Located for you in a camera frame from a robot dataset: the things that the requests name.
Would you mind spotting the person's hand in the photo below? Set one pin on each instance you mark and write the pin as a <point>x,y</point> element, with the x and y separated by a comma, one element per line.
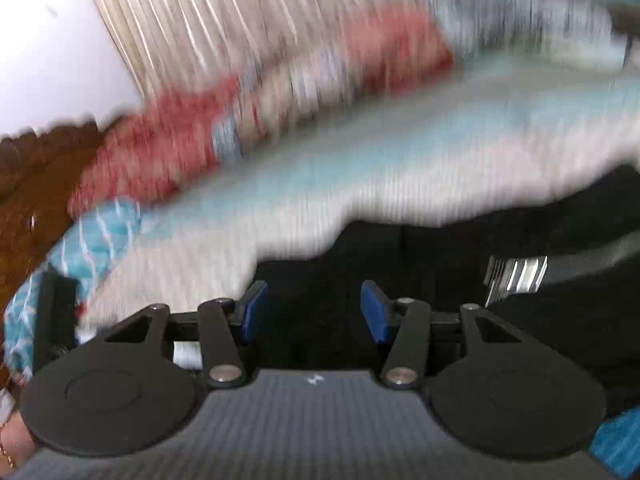
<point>17,444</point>

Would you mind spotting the black pants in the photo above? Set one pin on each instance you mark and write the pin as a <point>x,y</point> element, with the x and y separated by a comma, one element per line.
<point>313,317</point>

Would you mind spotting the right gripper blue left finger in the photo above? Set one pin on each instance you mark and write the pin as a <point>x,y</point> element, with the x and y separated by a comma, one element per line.
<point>249,309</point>

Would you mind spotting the red floral quilt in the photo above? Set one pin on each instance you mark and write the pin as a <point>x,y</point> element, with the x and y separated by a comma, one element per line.
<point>182,135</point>

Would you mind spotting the patterned teal beige bedsheet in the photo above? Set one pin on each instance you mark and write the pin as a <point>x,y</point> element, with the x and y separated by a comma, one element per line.
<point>505,132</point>

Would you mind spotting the brown wooden headboard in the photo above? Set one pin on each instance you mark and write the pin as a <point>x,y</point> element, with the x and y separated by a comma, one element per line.
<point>38,174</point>

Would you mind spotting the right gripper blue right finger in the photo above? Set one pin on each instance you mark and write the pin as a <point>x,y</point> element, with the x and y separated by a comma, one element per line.
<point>377,310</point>

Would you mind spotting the beige patterned curtain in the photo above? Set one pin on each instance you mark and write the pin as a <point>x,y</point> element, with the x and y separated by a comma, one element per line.
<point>190,43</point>

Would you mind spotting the teal lattice pillow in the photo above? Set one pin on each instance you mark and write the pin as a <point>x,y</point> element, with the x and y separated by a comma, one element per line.
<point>88,250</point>

